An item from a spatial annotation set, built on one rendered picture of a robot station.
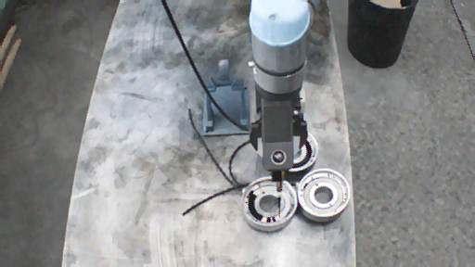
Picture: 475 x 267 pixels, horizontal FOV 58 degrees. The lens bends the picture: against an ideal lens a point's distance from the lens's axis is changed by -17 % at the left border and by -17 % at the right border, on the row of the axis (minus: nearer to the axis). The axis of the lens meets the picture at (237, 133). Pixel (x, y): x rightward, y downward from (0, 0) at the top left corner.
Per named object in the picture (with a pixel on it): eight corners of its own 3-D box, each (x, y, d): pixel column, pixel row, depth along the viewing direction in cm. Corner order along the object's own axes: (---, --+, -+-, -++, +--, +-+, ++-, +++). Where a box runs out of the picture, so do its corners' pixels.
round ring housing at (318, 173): (354, 191, 100) (358, 182, 96) (332, 233, 95) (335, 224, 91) (311, 170, 103) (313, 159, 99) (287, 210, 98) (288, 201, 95)
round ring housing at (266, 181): (305, 202, 99) (307, 193, 96) (276, 243, 94) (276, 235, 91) (262, 177, 103) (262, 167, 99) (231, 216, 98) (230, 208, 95)
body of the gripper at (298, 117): (298, 98, 87) (301, 51, 77) (302, 141, 82) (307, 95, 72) (253, 100, 87) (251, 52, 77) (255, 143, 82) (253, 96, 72)
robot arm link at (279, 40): (317, -13, 63) (301, 27, 58) (314, 42, 72) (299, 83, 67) (261, -25, 64) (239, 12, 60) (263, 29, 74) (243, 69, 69)
